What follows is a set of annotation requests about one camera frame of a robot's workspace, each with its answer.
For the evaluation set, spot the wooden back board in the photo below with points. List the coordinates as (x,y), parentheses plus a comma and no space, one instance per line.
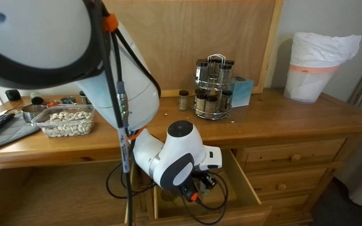
(173,33)

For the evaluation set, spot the open right drawer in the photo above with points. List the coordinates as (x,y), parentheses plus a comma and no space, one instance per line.
(231,202)

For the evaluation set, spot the small spice jar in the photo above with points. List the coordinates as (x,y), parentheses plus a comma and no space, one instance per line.
(183,99)

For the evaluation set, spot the open left drawer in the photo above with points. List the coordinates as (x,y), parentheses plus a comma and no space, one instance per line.
(59,195)

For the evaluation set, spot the small metal bowl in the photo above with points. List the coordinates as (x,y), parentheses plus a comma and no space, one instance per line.
(31,110)

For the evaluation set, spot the clear container of beans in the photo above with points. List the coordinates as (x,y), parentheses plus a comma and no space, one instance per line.
(65,120)

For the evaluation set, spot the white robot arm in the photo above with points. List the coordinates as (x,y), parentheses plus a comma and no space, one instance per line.
(49,42)

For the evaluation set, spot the grey cloth mat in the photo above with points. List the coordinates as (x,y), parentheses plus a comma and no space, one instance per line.
(15,129)

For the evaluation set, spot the wooden dresser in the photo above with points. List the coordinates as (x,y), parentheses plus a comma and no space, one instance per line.
(269,119)

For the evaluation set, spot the open drawer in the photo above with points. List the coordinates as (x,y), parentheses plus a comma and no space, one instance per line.
(231,202)
(59,195)

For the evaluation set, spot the rotating spice rack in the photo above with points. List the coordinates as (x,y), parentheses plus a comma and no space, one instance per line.
(212,86)

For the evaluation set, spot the closed wooden drawer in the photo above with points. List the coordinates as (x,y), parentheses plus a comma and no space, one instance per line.
(292,152)
(285,180)

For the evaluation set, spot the white lined trash bin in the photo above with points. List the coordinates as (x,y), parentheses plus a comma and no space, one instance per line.
(313,61)

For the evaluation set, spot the light blue box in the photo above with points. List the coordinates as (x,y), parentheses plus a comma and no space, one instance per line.
(241,91)

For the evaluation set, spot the closed wooden drawer top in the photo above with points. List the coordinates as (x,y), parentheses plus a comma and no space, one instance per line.
(292,152)

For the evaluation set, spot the closed wooden drawer middle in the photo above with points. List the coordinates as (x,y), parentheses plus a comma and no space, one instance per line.
(285,180)

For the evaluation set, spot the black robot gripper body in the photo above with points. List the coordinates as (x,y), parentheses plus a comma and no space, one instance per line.
(196,184)

